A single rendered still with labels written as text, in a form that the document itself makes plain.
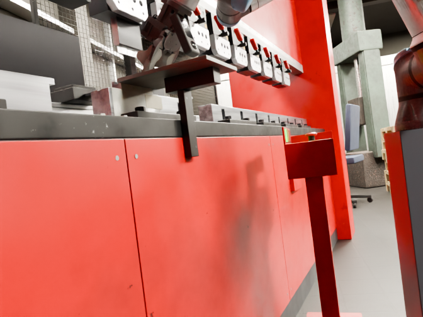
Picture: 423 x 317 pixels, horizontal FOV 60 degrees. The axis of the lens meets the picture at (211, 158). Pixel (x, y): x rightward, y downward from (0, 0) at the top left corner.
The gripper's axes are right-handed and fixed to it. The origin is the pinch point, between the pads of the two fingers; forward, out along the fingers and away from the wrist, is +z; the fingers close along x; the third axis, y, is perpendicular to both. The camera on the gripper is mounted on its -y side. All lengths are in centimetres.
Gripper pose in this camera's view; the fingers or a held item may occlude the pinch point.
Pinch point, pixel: (153, 77)
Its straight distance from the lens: 105.8
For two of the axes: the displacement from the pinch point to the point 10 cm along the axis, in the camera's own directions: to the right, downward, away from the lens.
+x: -4.5, 0.6, -8.9
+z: -4.8, 8.3, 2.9
